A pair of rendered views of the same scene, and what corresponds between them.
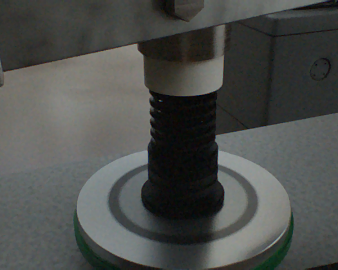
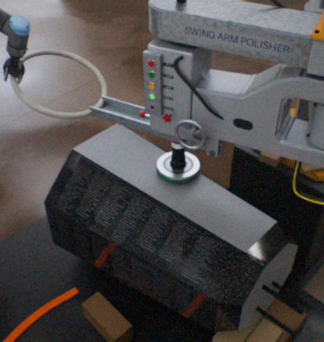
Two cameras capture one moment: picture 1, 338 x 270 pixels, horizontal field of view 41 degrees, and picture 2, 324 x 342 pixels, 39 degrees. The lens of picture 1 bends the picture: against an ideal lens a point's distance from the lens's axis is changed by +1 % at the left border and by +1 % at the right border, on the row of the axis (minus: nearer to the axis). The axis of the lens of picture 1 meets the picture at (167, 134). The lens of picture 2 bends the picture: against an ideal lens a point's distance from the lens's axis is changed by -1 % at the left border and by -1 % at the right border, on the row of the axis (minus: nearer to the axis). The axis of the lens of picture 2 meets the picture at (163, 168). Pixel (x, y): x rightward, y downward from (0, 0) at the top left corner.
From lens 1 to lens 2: 2.32 m
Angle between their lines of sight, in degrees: 93
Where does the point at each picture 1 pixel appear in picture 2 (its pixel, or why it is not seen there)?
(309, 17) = not seen: outside the picture
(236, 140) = (128, 176)
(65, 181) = (171, 198)
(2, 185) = (181, 208)
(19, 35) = not seen: hidden behind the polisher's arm
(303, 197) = (150, 160)
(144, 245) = (194, 162)
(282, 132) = (117, 169)
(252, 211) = not seen: hidden behind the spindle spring
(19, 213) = (187, 198)
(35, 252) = (196, 189)
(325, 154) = (126, 160)
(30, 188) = (178, 202)
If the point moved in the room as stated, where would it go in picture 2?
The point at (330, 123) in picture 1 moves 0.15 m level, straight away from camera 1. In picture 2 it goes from (104, 162) to (75, 164)
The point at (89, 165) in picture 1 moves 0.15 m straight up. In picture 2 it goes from (161, 198) to (161, 174)
